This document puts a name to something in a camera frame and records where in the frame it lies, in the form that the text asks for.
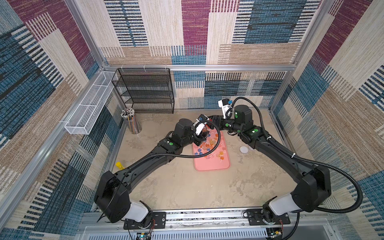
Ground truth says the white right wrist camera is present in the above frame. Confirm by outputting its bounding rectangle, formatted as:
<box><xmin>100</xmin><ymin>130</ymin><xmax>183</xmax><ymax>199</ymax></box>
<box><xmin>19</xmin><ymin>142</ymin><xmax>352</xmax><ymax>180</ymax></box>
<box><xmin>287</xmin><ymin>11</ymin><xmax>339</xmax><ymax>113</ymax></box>
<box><xmin>218</xmin><ymin>99</ymin><xmax>233</xmax><ymax>119</ymax></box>

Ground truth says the pink plastic tray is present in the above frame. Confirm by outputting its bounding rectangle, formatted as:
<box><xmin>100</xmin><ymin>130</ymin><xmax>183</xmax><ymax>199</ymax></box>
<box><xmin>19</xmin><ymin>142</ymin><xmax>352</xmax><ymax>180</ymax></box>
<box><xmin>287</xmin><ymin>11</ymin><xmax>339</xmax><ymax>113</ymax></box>
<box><xmin>192</xmin><ymin>129</ymin><xmax>231</xmax><ymax>172</ymax></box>

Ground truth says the yellow lid jar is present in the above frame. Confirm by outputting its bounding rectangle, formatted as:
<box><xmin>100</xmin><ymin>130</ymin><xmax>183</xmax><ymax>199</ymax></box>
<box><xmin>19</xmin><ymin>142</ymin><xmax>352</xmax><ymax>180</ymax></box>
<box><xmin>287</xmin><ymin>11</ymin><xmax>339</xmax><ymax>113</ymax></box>
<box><xmin>116</xmin><ymin>162</ymin><xmax>124</xmax><ymax>170</ymax></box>

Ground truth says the pile of lollipop candies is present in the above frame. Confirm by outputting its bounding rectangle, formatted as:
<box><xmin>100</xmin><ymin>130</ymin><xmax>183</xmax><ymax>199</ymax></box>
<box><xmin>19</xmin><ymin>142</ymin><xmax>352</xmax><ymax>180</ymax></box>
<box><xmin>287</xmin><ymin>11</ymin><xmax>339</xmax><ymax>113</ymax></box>
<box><xmin>192</xmin><ymin>130</ymin><xmax>230</xmax><ymax>164</ymax></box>

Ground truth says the white wire mesh basket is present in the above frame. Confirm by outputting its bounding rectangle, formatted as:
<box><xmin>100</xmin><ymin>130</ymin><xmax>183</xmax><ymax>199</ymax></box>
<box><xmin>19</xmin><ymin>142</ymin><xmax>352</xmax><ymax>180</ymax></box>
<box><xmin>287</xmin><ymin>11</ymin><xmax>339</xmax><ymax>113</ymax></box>
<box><xmin>65</xmin><ymin>71</ymin><xmax>115</xmax><ymax>135</ymax></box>

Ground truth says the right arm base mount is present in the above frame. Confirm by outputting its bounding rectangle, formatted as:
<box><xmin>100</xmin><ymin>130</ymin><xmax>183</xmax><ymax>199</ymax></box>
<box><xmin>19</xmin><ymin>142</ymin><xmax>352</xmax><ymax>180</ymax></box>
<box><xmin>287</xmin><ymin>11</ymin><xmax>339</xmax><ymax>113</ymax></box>
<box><xmin>243</xmin><ymin>209</ymin><xmax>291</xmax><ymax>226</ymax></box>

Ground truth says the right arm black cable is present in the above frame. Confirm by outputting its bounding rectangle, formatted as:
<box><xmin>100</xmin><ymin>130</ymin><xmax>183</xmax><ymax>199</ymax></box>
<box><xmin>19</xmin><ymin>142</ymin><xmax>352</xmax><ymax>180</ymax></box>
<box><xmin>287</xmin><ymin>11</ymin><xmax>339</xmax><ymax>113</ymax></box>
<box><xmin>230</xmin><ymin>96</ymin><xmax>364</xmax><ymax>214</ymax></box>

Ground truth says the cup of coloured pencils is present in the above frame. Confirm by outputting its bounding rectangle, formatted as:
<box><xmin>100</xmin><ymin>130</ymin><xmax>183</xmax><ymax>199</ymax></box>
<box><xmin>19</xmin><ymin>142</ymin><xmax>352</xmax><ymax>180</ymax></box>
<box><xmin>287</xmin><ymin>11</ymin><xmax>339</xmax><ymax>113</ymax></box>
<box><xmin>121</xmin><ymin>108</ymin><xmax>142</xmax><ymax>134</ymax></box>

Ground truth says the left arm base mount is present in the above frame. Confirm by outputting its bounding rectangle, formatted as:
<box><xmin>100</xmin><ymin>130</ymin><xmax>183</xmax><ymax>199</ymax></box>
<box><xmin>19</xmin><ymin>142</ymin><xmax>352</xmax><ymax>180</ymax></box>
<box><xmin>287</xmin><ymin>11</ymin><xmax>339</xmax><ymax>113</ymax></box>
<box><xmin>124</xmin><ymin>212</ymin><xmax>167</xmax><ymax>230</ymax></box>

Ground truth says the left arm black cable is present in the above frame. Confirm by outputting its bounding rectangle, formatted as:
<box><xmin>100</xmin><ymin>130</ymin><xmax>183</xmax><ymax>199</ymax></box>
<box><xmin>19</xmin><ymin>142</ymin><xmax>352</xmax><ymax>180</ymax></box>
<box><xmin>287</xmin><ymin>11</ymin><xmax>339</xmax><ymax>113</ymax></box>
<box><xmin>125</xmin><ymin>119</ymin><xmax>222</xmax><ymax>170</ymax></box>

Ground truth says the white jar lid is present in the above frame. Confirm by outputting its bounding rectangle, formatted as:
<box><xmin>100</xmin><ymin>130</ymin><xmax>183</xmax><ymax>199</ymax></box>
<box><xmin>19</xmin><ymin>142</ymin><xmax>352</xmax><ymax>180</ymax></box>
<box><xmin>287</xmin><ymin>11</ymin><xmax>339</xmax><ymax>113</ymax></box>
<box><xmin>240</xmin><ymin>146</ymin><xmax>249</xmax><ymax>154</ymax></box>

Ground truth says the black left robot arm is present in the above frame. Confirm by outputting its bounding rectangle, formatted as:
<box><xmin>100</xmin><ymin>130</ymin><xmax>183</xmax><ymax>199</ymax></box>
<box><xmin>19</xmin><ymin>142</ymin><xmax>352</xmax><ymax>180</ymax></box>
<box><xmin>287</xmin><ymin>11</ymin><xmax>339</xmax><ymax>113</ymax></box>
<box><xmin>94</xmin><ymin>119</ymin><xmax>213</xmax><ymax>223</ymax></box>

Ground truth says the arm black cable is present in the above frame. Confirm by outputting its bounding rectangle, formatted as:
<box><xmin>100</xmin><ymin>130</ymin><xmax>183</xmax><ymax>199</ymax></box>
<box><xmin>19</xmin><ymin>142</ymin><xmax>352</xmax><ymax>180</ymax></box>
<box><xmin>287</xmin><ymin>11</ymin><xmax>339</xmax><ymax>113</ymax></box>
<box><xmin>230</xmin><ymin>96</ymin><xmax>364</xmax><ymax>214</ymax></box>
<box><xmin>125</xmin><ymin>119</ymin><xmax>222</xmax><ymax>170</ymax></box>

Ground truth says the black wire shelf rack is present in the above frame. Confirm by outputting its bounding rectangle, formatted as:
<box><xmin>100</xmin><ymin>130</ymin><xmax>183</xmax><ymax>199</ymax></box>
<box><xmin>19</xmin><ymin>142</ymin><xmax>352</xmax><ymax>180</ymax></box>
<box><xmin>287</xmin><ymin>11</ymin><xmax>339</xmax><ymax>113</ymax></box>
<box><xmin>112</xmin><ymin>68</ymin><xmax>175</xmax><ymax>114</ymax></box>

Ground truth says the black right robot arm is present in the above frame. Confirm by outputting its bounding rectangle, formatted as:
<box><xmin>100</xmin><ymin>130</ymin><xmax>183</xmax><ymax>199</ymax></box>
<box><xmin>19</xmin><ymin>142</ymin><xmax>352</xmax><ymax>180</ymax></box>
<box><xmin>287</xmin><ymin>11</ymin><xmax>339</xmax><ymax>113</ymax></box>
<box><xmin>209</xmin><ymin>105</ymin><xmax>332</xmax><ymax>216</ymax></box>

